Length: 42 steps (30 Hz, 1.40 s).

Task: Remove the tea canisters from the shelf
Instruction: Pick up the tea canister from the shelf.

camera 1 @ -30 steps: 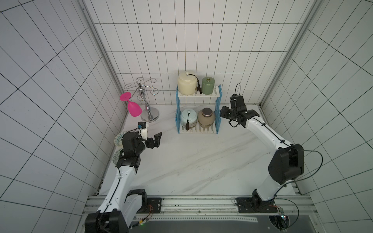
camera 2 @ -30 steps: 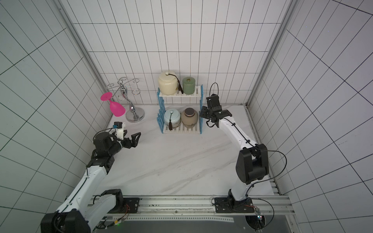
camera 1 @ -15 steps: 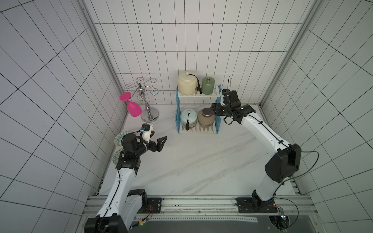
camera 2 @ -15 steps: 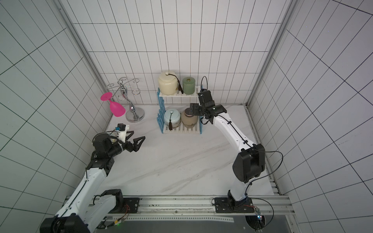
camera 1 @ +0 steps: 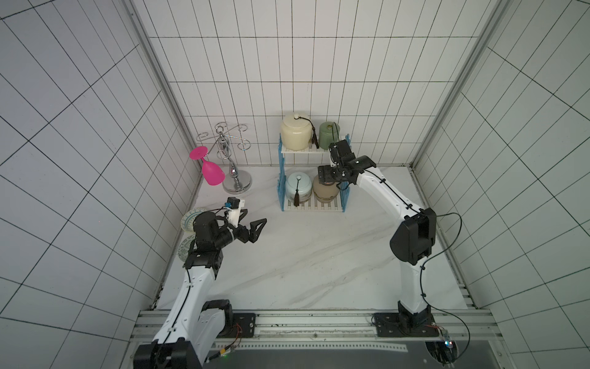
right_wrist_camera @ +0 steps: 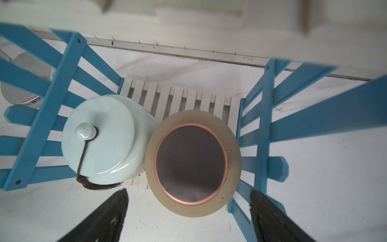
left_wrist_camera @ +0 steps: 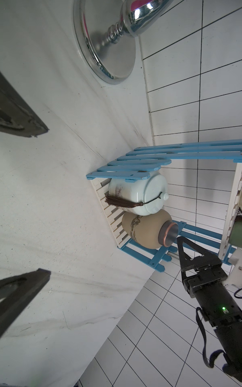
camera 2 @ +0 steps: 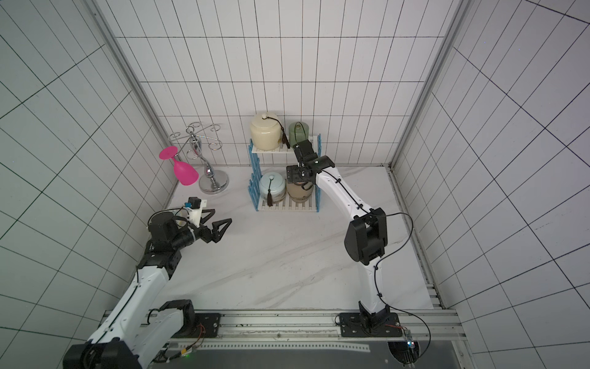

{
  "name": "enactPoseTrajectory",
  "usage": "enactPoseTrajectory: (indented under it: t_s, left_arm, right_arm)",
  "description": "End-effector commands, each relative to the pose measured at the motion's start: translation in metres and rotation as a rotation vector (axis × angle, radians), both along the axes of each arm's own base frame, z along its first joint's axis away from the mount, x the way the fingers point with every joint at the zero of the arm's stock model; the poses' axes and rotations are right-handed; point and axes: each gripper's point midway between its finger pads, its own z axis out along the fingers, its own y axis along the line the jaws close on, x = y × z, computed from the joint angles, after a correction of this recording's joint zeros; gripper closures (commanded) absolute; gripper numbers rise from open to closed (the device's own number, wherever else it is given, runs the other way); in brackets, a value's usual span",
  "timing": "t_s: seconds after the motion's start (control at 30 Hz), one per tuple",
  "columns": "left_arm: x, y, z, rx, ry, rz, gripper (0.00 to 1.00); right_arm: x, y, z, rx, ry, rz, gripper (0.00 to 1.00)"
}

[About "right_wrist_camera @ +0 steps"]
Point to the light blue tea canister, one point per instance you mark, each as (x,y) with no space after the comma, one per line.
(104,141)

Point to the brown ceramic tea canister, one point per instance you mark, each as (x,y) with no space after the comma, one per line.
(193,163)

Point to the blue white wooden shelf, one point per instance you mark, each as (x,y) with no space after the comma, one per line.
(81,74)

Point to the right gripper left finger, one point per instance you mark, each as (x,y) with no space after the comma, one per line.
(104,224)

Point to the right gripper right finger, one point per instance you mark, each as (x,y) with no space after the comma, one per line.
(271,224)

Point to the chrome glass holder stand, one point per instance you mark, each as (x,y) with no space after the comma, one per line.
(18,77)

